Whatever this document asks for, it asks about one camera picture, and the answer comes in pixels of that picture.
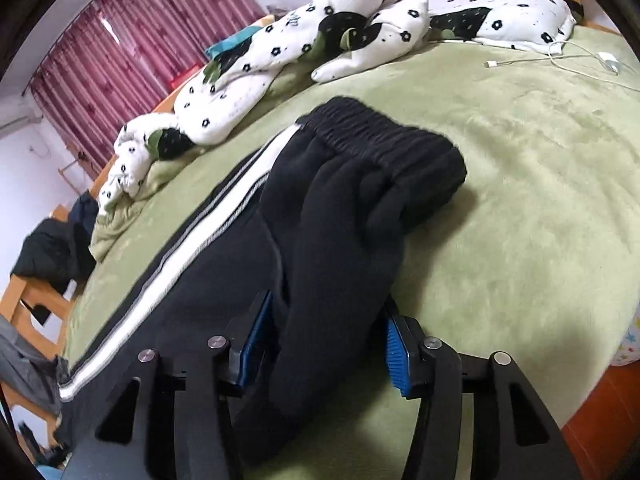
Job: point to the navy blue garment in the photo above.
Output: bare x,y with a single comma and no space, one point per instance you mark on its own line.
84,212

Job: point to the wooden bed frame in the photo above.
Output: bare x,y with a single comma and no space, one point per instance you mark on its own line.
40,314

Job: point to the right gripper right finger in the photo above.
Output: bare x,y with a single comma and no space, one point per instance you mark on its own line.
514,434

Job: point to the maroon window curtain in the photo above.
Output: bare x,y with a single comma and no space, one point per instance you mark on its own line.
118,59

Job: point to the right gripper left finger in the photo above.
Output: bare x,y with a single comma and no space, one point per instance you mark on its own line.
169,418

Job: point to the black jacket on footboard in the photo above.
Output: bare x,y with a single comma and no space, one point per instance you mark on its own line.
56,252

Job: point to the white floral quilt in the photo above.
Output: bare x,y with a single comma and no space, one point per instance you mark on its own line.
343,38

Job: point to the teal pillow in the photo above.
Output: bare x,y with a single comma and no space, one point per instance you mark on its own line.
231,41

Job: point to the grey denim pants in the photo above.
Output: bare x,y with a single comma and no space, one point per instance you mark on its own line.
28,372

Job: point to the black pants white stripe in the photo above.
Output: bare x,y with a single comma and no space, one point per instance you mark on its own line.
318,217

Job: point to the green fleece bed blanket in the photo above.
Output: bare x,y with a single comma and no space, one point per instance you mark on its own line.
536,255

